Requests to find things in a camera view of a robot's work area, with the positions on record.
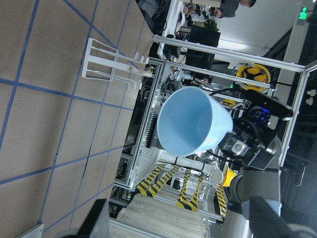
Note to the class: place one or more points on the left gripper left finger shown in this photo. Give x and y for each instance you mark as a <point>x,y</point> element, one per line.
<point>96,223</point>

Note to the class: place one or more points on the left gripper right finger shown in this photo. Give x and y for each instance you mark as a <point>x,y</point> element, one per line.
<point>264,221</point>

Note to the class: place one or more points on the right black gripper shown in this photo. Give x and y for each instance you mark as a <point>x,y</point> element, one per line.
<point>254,145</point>

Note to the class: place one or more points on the light blue cup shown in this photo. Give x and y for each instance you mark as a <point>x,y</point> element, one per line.
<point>191,121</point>

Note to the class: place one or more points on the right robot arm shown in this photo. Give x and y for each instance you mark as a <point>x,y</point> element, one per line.
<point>250,183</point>

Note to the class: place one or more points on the yellow hard hat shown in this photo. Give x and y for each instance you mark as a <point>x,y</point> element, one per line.
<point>255,72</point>

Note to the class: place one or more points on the person at desk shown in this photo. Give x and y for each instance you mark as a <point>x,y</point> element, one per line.
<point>228,8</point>

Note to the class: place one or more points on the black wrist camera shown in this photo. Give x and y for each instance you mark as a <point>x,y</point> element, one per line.
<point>272,105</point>

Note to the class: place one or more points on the white wire cup rack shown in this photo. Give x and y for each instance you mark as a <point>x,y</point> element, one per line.
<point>102,61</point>

